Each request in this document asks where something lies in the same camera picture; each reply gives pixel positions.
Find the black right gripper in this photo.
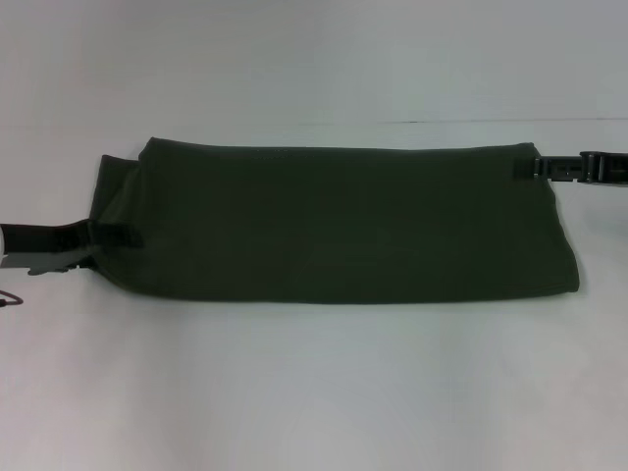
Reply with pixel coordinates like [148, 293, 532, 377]
[511, 150, 628, 188]

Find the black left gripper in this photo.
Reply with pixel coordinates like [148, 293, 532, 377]
[0, 220, 144, 272]

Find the dark green FREE-print T-shirt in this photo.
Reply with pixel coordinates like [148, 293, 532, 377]
[82, 135, 584, 300]

